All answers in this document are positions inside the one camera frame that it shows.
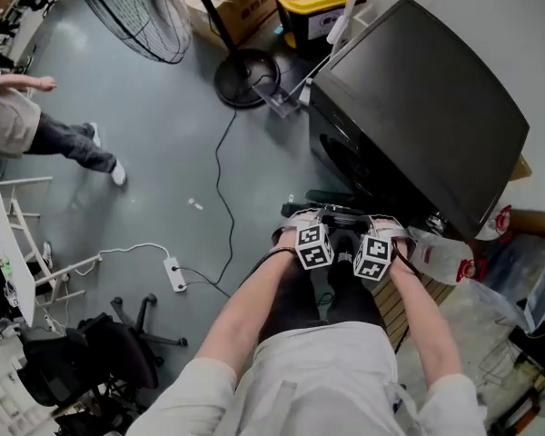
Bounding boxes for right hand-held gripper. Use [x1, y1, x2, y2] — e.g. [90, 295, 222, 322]
[352, 214, 412, 282]

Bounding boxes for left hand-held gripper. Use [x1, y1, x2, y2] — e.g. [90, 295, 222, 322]
[283, 207, 336, 272]

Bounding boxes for person's right forearm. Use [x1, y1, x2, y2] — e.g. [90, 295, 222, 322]
[387, 254, 465, 389]

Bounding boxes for person's left forearm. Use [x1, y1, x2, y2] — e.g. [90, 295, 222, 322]
[194, 238, 301, 368]

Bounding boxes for large black machine cabinet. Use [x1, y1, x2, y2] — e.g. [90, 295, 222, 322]
[306, 0, 531, 243]

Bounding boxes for white plastic bags red print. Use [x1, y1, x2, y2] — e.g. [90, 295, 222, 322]
[408, 226, 487, 286]

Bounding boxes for wooden slatted board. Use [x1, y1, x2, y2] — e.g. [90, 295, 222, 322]
[371, 272, 456, 354]

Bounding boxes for person's black trousers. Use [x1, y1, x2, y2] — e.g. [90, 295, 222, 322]
[240, 232, 388, 345]

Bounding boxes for clear acrylic stand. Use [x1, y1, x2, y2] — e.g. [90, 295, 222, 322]
[253, 81, 303, 118]

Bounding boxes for clear plastic wrapping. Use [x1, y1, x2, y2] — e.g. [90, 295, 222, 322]
[470, 233, 545, 333]

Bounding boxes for white power strip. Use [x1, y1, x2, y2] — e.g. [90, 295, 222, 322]
[163, 255, 188, 293]

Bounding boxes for flat brown cardboard sheet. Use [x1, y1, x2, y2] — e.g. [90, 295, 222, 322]
[508, 154, 533, 182]

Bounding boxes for black standing floor fan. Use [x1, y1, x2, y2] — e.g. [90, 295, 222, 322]
[74, 0, 282, 109]

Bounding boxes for person's light grey shirt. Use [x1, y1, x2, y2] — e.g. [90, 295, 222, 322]
[126, 320, 487, 436]

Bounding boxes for large printed cardboard box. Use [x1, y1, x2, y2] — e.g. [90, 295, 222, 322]
[176, 0, 282, 48]

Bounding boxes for black office chair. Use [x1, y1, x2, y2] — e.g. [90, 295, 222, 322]
[16, 292, 190, 431]

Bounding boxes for white table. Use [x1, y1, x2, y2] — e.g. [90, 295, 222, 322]
[0, 167, 102, 329]

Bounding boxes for white plastic tray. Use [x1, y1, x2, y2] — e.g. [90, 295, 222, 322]
[0, 372, 51, 436]

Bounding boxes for clear water bottle red handle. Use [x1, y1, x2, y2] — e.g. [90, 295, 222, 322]
[474, 204, 513, 243]

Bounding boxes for thin black fan cable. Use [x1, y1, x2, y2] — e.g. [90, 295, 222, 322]
[176, 105, 239, 300]

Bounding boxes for white power strip cable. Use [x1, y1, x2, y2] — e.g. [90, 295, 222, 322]
[74, 242, 172, 277]

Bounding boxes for white plastic handle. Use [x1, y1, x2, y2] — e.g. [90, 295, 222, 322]
[325, 0, 361, 45]

